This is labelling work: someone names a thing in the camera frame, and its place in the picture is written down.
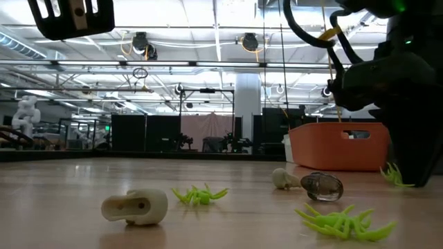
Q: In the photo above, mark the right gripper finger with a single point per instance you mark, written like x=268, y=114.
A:
x=415, y=145

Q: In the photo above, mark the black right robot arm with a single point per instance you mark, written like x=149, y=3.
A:
x=380, y=7

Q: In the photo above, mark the black tabletop robot arm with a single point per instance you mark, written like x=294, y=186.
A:
x=239, y=142
x=183, y=141

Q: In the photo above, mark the yellow label tag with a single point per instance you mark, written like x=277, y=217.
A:
x=330, y=33

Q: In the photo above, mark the orange plastic bin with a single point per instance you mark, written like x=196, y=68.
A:
x=318, y=148

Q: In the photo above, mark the smoky clear plastic skull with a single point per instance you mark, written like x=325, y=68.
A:
x=322, y=186

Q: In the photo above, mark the black partition panel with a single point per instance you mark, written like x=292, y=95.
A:
x=131, y=133
x=273, y=121

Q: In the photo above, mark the white humanoid robot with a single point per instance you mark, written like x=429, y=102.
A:
x=26, y=114

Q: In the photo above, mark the white plastic bin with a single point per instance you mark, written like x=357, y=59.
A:
x=288, y=148

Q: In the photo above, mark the long ceiling light bar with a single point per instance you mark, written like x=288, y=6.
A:
x=225, y=64

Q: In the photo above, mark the white plastic skull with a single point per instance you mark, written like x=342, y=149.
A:
x=149, y=207
x=280, y=178

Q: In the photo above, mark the pink partition curtain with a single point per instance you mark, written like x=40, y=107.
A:
x=207, y=126

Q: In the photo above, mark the grey office chair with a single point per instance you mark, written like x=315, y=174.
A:
x=212, y=144

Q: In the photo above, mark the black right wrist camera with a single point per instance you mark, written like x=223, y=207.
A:
x=387, y=79

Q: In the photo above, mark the black robot station frame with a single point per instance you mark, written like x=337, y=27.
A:
x=207, y=90

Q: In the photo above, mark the black aluminium table frame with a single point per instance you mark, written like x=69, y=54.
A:
x=104, y=155

